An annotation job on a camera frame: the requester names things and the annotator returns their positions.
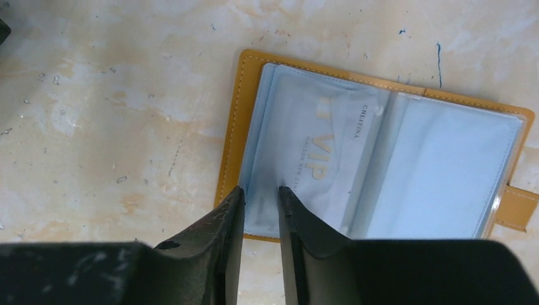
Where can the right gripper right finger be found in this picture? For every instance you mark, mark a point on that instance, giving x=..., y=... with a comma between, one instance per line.
x=322, y=266

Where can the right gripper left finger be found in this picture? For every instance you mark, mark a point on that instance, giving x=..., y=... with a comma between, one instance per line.
x=199, y=265

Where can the yellow leather card holder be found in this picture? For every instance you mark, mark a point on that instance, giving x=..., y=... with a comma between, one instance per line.
x=437, y=165

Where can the white VIP card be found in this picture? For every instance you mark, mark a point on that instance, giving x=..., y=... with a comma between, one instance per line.
x=313, y=143

